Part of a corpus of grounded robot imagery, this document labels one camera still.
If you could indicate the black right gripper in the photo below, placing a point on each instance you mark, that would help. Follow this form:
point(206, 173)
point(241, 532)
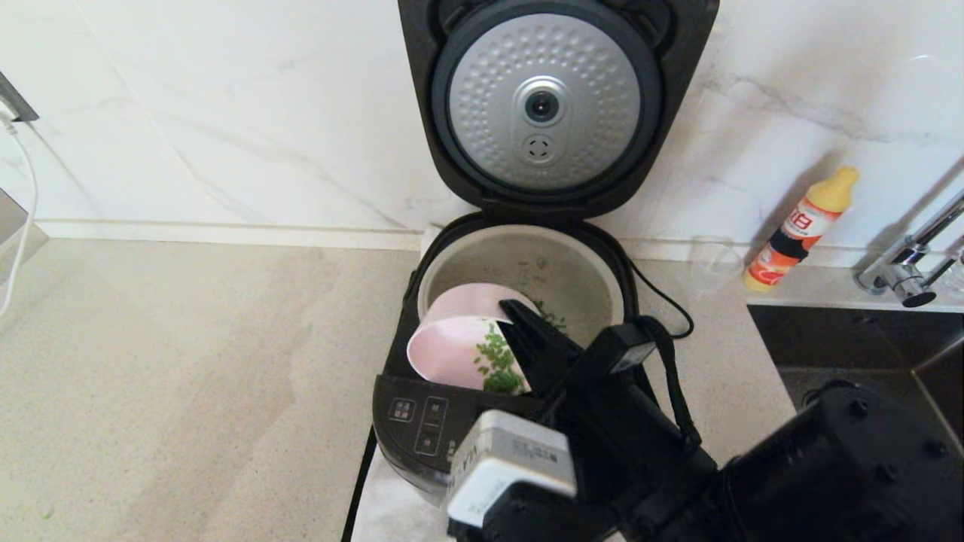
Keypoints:
point(617, 421)

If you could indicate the pink bowl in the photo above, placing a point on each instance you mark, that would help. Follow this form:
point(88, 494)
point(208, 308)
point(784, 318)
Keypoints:
point(444, 346)

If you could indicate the dark grey rice cooker lid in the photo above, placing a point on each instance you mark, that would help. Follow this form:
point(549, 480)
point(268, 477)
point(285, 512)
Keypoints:
point(542, 105)

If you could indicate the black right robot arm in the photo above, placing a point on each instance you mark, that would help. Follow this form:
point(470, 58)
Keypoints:
point(828, 474)

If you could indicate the beige inner pot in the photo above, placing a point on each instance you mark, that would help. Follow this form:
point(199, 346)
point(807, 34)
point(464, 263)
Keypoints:
point(482, 256)

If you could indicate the dark grey rice cooker body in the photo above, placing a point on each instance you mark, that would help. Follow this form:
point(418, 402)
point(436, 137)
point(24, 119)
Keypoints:
point(407, 436)

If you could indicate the clear plastic cup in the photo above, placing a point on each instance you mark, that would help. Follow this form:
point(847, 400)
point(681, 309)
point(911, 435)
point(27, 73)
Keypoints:
point(715, 263)

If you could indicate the yellow orange detergent bottle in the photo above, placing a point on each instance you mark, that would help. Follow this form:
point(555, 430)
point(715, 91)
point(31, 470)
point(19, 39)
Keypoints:
point(798, 226)

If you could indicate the stainless steel sink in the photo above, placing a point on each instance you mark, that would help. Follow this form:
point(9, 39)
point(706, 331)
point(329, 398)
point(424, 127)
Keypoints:
point(866, 339)

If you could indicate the chrome faucet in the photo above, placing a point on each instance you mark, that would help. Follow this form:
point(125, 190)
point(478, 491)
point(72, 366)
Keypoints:
point(904, 282)

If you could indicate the grey flat panel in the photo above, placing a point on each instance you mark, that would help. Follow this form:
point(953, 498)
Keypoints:
point(15, 233)

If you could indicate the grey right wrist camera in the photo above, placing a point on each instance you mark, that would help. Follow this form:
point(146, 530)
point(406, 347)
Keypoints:
point(512, 459)

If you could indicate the dark wall socket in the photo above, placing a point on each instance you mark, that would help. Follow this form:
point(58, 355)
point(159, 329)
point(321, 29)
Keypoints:
point(16, 102)

